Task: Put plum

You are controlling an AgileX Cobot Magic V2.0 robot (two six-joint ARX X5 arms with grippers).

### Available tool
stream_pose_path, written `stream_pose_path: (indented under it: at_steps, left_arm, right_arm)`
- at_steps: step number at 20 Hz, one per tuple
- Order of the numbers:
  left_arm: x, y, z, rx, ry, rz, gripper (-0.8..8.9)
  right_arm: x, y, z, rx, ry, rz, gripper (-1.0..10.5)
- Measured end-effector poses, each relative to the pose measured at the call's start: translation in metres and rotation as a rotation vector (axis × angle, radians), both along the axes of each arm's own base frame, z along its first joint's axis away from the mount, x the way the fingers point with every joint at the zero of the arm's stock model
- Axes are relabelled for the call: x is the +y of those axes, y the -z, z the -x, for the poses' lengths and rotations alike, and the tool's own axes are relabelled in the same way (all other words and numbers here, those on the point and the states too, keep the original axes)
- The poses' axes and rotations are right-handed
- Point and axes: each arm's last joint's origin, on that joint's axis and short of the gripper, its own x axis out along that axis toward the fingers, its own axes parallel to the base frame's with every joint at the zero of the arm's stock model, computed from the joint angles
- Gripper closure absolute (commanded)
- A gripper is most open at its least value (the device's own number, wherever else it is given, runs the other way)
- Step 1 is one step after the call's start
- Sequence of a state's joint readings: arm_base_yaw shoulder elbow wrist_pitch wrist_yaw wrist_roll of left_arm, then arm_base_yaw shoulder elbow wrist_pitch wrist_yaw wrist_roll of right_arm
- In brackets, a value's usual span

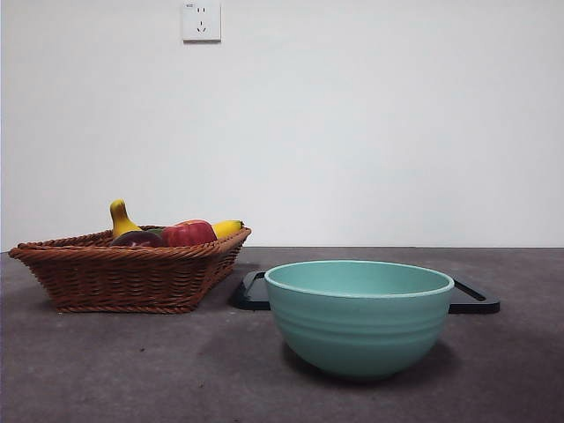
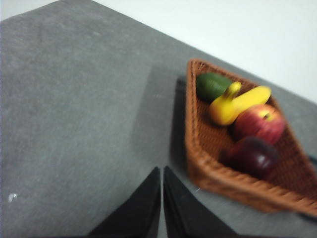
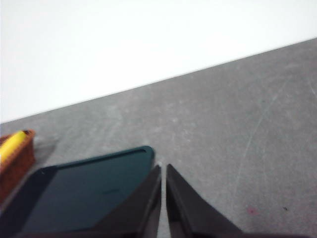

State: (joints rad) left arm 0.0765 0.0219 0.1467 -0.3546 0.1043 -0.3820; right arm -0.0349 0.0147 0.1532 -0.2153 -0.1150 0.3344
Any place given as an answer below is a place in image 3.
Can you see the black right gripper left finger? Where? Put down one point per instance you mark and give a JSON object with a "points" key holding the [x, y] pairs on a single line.
{"points": [[138, 213]]}

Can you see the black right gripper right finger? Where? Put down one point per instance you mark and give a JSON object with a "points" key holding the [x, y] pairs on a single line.
{"points": [[193, 215]]}

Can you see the dark rectangular tray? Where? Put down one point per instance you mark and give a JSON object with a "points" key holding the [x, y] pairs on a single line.
{"points": [[81, 188]]}

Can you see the brown wicker basket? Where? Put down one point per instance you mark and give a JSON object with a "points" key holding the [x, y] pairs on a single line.
{"points": [[17, 171]]}

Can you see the straight yellow banana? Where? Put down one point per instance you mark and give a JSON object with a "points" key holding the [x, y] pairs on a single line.
{"points": [[10, 146]]}

